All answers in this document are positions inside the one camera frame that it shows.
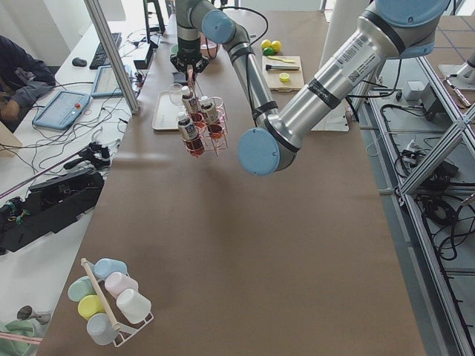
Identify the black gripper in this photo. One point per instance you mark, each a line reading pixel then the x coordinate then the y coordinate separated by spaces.
pixel 188 49

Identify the copper wire bottle basket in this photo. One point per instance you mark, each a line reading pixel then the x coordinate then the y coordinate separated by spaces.
pixel 211 138

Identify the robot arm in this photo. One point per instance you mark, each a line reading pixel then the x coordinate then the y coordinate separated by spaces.
pixel 385 30
pixel 196 18

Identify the tea bottle white cap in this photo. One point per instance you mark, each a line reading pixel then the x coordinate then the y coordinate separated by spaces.
pixel 186 127

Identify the green bowl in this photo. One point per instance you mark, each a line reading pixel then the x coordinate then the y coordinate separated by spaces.
pixel 174 49

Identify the pink bowl of ice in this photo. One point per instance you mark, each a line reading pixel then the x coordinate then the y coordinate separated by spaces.
pixel 209 49

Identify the wine glass on tray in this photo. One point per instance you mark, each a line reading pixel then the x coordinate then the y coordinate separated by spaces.
pixel 175 94

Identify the cream serving tray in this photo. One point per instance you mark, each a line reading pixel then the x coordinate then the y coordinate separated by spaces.
pixel 165 113

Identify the whole lemon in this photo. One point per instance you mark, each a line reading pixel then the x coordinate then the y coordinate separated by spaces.
pixel 266 43

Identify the steel muddler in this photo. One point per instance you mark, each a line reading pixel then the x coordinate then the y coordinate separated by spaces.
pixel 269 67

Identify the teach pendant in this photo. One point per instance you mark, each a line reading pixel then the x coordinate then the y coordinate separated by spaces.
pixel 105 83
pixel 62 110

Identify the yellow plastic knife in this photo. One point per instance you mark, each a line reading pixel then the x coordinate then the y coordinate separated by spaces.
pixel 281 59

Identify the lime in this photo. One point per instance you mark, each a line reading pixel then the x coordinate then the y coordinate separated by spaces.
pixel 276 46

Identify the lemon half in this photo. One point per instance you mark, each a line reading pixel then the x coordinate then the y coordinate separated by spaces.
pixel 284 77

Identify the computer mouse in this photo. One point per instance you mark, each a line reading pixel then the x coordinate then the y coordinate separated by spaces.
pixel 79 62

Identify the bamboo cutting board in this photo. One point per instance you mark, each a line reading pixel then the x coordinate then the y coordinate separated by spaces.
pixel 296 81

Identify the seated person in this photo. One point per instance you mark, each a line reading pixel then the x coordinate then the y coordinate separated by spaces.
pixel 23 81

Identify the black open case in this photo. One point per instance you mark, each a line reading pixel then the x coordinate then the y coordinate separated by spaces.
pixel 49 207

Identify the blue cup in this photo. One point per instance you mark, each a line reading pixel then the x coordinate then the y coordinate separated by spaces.
pixel 106 266

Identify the pink cup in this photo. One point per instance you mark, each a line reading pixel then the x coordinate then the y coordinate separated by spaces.
pixel 118 282

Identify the green cup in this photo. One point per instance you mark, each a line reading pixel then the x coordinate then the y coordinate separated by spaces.
pixel 80 288

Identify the white cup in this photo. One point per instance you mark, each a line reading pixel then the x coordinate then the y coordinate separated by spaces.
pixel 134 306

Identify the yellow cup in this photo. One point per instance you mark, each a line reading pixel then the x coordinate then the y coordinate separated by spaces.
pixel 89 306

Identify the grey cup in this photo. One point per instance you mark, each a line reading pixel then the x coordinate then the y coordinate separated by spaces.
pixel 101 330

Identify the white cup rack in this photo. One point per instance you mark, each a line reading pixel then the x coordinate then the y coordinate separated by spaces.
pixel 125 330

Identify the aluminium frame post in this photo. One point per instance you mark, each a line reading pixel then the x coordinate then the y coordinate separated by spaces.
pixel 103 31

